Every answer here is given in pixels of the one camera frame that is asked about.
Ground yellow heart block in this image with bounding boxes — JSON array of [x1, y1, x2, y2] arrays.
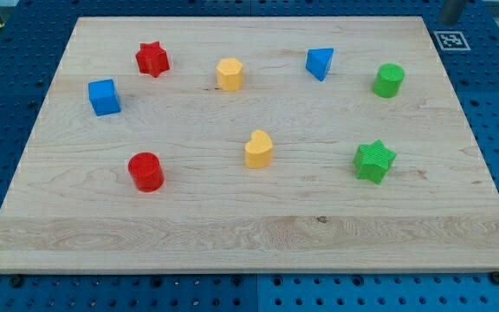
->
[[244, 129, 274, 169]]

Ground green star block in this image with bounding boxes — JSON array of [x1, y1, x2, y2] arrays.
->
[[353, 140, 397, 185]]

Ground wooden board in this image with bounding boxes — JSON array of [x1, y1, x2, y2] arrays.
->
[[0, 16, 499, 275]]

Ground blue cube block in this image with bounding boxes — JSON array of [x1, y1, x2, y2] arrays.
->
[[88, 79, 121, 116]]

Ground blue triangle block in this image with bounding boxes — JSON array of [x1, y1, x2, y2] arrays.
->
[[305, 48, 334, 81]]

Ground white fiducial marker tag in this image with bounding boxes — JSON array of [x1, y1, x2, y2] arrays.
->
[[434, 31, 470, 51]]

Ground red star block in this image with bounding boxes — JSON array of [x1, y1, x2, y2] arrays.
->
[[135, 42, 170, 78]]

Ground green cylinder block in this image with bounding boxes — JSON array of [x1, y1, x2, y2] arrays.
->
[[373, 63, 405, 98]]

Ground yellow hexagon block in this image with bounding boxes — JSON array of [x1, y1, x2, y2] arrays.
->
[[216, 57, 243, 91]]

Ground red cylinder block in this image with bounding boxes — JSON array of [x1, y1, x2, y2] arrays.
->
[[127, 152, 165, 192]]

